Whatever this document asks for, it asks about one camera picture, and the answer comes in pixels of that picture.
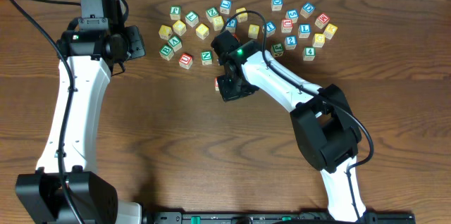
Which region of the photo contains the red A block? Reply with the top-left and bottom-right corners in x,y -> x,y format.
214,77 -> 219,91

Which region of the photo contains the blue 2 block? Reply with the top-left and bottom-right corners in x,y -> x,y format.
284,35 -> 297,50

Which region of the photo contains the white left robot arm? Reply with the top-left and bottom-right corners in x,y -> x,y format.
16,26 -> 152,223

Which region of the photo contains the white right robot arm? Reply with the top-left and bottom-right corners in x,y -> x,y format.
211,36 -> 366,223

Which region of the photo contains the green B block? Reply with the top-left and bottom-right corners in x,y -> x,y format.
159,44 -> 175,61

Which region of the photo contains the green N block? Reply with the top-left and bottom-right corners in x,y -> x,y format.
201,51 -> 212,66

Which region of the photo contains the green V block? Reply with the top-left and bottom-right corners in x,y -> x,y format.
168,35 -> 183,52

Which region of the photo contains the yellow block near X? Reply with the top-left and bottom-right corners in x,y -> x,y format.
173,20 -> 187,36

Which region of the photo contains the red U block left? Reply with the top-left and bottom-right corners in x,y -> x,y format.
178,53 -> 193,70

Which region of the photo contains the red u block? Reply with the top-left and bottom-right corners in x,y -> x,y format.
281,19 -> 293,33
178,53 -> 193,70

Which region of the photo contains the green P block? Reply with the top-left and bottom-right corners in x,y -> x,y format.
170,6 -> 181,20

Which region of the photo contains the green J block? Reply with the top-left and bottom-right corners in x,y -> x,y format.
271,43 -> 284,58

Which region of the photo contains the yellow O block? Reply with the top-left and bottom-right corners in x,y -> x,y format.
248,24 -> 260,39

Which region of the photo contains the blue P block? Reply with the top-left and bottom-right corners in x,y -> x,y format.
225,18 -> 237,33

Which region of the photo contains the yellow block centre left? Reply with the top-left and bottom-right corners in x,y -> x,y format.
196,23 -> 209,39

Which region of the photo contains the yellow S block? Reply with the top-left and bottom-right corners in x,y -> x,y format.
212,16 -> 224,31

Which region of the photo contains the green 7 block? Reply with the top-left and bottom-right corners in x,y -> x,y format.
185,11 -> 199,27

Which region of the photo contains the yellow block upper middle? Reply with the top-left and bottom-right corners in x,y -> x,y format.
235,7 -> 248,23

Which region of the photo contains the blue T block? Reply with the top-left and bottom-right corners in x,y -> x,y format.
264,21 -> 276,37

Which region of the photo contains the blue L block top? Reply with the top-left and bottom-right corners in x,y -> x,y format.
219,0 -> 232,15

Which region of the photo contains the blue l block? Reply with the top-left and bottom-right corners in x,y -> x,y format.
219,0 -> 232,15
298,24 -> 311,39

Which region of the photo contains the red U block right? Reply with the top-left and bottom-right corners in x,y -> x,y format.
281,19 -> 293,33

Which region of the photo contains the green 4 block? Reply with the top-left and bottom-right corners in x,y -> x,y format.
302,47 -> 316,61

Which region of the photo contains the blue L block right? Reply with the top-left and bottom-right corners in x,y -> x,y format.
298,24 -> 311,39

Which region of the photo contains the blue D block top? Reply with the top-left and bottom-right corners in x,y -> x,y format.
271,0 -> 283,11

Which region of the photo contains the blue 5 block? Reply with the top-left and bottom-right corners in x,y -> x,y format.
285,9 -> 299,23

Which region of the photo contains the yellow G block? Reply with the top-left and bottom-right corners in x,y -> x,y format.
312,33 -> 326,48

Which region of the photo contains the blue D block tilted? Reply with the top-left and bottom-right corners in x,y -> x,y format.
300,2 -> 315,18

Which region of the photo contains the red M block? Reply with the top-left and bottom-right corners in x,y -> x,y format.
315,13 -> 330,29

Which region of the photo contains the yellow K block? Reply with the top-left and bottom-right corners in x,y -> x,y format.
323,23 -> 338,39

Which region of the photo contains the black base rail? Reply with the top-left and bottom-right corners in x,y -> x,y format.
142,212 -> 416,224

